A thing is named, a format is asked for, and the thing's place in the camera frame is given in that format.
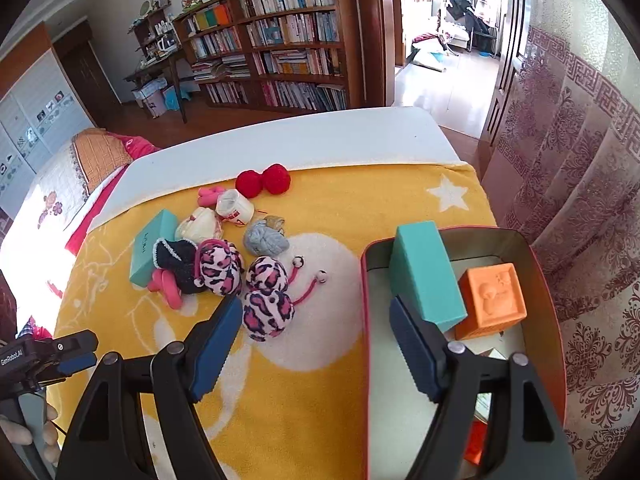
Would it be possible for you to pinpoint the red bed cover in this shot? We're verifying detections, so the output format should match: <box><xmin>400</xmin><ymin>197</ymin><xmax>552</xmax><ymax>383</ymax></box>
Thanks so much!
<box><xmin>47</xmin><ymin>134</ymin><xmax>162</xmax><ymax>301</ymax></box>

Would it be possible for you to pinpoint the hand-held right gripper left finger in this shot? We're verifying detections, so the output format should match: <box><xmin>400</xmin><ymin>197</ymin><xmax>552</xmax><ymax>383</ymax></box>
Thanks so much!
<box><xmin>55</xmin><ymin>294</ymin><xmax>244</xmax><ymax>480</ymax></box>

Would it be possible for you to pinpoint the clothes rack with dark garments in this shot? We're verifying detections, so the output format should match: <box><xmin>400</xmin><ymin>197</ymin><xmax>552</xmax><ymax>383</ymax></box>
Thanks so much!
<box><xmin>434</xmin><ymin>0</ymin><xmax>507</xmax><ymax>57</ymax></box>

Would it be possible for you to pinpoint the black knitted pouch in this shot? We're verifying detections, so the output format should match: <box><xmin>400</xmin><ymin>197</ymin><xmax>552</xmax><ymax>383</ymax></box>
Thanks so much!
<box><xmin>152</xmin><ymin>238</ymin><xmax>207</xmax><ymax>295</ymax></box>

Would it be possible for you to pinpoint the red metal tin container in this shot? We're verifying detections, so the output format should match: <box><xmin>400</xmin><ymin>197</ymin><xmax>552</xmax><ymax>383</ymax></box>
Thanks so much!
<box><xmin>360</xmin><ymin>226</ymin><xmax>569</xmax><ymax>480</ymax></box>

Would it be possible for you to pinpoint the red pompom ball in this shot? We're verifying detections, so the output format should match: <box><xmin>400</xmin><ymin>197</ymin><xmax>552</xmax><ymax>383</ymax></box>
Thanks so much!
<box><xmin>262</xmin><ymin>163</ymin><xmax>294</xmax><ymax>196</ymax></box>
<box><xmin>235</xmin><ymin>170</ymin><xmax>266</xmax><ymax>199</ymax></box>

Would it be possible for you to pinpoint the person's left hand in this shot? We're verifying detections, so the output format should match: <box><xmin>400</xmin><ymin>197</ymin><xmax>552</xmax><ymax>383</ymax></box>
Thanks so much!
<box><xmin>0</xmin><ymin>405</ymin><xmax>61</xmax><ymax>467</ymax></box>

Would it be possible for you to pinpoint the floral bed quilt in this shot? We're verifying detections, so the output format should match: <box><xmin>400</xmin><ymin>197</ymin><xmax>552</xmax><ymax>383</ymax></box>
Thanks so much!
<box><xmin>0</xmin><ymin>160</ymin><xmax>101</xmax><ymax>281</ymax></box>

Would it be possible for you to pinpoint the orange quilted pillow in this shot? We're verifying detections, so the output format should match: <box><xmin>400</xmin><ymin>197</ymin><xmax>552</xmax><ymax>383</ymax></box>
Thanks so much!
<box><xmin>70</xmin><ymin>128</ymin><xmax>134</xmax><ymax>197</ymax></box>

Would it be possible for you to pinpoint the purple patterned curtain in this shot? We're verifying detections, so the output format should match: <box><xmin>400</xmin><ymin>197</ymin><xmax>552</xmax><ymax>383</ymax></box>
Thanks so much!
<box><xmin>479</xmin><ymin>0</ymin><xmax>640</xmax><ymax>480</ymax></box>

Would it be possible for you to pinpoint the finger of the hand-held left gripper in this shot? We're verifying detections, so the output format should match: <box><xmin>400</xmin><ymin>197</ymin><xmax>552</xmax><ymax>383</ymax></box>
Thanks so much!
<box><xmin>42</xmin><ymin>351</ymin><xmax>98</xmax><ymax>379</ymax></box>
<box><xmin>32</xmin><ymin>329</ymin><xmax>99</xmax><ymax>358</ymax></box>

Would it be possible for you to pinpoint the yellow and white blanket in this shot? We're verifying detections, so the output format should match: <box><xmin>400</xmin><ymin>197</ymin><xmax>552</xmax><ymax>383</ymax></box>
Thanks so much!
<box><xmin>52</xmin><ymin>162</ymin><xmax>499</xmax><ymax>480</ymax></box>

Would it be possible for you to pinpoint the cluttered wooden desk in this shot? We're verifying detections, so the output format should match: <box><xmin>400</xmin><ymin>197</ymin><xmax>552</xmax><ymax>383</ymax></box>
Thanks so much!
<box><xmin>122</xmin><ymin>0</ymin><xmax>192</xmax><ymax>125</ymax></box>

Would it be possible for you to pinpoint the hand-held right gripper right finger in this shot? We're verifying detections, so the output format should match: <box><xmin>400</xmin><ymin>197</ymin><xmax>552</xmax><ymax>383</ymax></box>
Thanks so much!
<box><xmin>389</xmin><ymin>296</ymin><xmax>576</xmax><ymax>480</ymax></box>

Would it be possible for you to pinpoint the wooden door frame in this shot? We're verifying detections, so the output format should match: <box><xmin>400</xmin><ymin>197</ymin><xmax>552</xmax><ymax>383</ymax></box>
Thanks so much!
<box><xmin>479</xmin><ymin>0</ymin><xmax>532</xmax><ymax>162</ymax></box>

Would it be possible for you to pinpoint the white wardrobe with stickers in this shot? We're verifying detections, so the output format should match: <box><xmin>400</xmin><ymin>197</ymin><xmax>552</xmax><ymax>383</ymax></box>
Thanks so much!
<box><xmin>0</xmin><ymin>51</ymin><xmax>97</xmax><ymax>197</ymax></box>

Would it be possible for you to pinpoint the teal cardboard box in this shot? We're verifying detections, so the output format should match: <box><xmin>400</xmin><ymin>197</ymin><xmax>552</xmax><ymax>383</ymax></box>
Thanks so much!
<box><xmin>389</xmin><ymin>221</ymin><xmax>469</xmax><ymax>334</ymax></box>
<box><xmin>128</xmin><ymin>209</ymin><xmax>180</xmax><ymax>289</ymax></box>

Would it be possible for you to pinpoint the orange embossed block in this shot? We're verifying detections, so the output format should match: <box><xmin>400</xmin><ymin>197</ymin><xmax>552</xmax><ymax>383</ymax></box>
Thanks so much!
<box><xmin>454</xmin><ymin>262</ymin><xmax>529</xmax><ymax>342</ymax></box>

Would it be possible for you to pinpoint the grey yarn ball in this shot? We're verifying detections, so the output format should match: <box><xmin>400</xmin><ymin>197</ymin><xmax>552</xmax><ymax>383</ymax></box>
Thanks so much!
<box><xmin>243</xmin><ymin>216</ymin><xmax>291</xmax><ymax>257</ymax></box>

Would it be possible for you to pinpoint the wooden bookshelf with books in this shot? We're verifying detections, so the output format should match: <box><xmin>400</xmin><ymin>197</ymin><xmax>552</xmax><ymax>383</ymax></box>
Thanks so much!
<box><xmin>172</xmin><ymin>0</ymin><xmax>364</xmax><ymax>114</ymax></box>

